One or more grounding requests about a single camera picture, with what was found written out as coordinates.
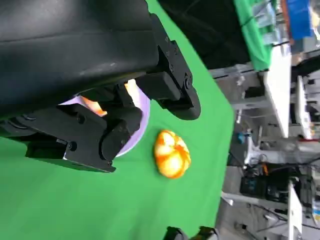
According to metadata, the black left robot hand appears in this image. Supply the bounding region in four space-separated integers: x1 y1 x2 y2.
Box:
0 0 202 174

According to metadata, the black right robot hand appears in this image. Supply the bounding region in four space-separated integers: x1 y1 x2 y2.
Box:
163 225 220 240

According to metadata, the orange white toy bread roll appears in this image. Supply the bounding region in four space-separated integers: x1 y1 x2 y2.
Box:
81 79 141 118
153 128 193 180

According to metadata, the green table cloth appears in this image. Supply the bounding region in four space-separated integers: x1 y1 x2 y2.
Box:
0 0 236 240

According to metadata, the lilac plate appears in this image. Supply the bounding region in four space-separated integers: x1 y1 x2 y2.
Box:
57 84 152 159

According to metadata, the black backdrop curtain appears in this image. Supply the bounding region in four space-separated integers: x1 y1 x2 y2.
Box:
156 0 252 72

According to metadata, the white workshop table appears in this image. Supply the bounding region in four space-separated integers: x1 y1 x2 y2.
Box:
261 44 293 139

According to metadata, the hanging green cloth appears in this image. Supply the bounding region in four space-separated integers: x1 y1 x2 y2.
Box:
233 0 277 73

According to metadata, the blue plastic bin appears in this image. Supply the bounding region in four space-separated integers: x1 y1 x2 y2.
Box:
286 0 313 41

